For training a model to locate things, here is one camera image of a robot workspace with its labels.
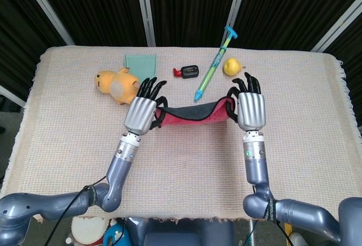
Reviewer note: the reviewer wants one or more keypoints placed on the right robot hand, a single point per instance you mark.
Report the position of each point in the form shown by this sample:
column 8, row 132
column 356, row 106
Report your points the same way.
column 251, row 110

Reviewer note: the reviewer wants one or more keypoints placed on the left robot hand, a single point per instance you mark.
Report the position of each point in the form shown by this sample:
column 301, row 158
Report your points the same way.
column 140, row 113

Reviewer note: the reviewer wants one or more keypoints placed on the dark grey cloth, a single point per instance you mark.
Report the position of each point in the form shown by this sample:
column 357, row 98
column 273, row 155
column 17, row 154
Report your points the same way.
column 192, row 116

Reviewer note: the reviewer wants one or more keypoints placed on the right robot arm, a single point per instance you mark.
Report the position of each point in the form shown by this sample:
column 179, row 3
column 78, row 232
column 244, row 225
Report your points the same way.
column 256, row 166

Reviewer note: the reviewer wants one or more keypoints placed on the yellow plush toy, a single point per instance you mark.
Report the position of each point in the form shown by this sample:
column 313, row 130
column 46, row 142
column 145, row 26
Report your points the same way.
column 113, row 83

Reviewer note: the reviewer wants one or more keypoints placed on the yellow pear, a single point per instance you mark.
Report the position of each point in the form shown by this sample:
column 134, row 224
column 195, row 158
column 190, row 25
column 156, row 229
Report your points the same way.
column 232, row 67

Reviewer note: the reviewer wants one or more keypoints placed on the mint green dustpan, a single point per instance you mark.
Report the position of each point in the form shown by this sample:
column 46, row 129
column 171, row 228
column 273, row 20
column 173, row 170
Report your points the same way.
column 141, row 63

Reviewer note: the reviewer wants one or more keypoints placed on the blue green toy syringe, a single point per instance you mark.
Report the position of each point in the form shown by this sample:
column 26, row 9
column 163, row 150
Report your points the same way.
column 210, row 72

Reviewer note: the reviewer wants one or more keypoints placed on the black device with red cap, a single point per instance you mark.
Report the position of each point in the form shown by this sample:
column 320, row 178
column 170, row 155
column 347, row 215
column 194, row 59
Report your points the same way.
column 189, row 72

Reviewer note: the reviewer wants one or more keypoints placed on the beige woven tablecloth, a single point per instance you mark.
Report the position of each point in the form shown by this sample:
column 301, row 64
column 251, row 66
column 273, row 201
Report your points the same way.
column 183, row 166

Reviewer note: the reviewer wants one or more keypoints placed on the dark pleated curtain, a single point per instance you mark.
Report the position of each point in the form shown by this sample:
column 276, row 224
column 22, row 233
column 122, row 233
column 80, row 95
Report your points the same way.
column 192, row 8

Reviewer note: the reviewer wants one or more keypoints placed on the white metal pole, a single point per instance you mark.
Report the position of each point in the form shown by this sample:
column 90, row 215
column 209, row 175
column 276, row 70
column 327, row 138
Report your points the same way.
column 251, row 233

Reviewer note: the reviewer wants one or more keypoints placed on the blue and white toy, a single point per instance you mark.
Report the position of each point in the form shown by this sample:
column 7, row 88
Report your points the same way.
column 113, row 233

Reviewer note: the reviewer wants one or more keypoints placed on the blue grey robot torso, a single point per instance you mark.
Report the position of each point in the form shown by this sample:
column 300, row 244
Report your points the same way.
column 183, row 233

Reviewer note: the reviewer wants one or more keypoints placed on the white round drum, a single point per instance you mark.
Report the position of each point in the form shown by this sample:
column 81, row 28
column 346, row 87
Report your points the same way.
column 86, row 230

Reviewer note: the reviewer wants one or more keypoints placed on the white frame post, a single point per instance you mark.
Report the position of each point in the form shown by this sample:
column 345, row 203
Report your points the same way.
column 239, row 8
column 145, row 8
column 11, row 95
column 336, row 28
column 45, row 8

